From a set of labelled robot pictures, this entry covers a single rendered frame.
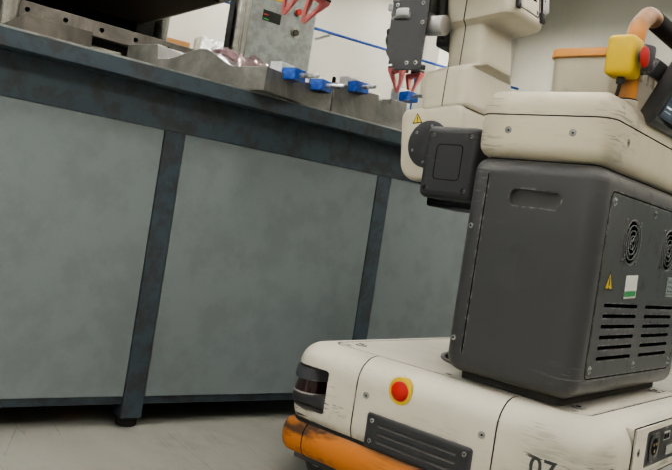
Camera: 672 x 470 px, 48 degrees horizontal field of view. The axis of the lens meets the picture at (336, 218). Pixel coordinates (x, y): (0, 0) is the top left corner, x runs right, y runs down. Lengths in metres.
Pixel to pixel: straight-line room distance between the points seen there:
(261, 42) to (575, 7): 8.39
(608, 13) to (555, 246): 9.34
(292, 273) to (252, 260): 0.13
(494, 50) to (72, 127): 0.91
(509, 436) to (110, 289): 0.90
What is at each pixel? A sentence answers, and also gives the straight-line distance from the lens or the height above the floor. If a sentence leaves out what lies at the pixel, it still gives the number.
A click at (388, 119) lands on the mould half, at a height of 0.83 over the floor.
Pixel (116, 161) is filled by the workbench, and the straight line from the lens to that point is 1.72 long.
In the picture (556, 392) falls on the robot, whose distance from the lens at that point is 1.34.
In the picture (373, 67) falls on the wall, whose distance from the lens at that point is 10.13.
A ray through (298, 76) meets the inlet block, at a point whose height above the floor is 0.85.
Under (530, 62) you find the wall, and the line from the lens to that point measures 11.34.
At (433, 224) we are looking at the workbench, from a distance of 2.26.
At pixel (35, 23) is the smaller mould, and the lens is 1.83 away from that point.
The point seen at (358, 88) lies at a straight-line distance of 2.04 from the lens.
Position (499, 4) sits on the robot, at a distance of 1.71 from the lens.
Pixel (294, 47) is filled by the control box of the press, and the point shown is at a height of 1.17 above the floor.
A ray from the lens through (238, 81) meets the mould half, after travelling 1.83.
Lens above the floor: 0.53
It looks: level
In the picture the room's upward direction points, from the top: 9 degrees clockwise
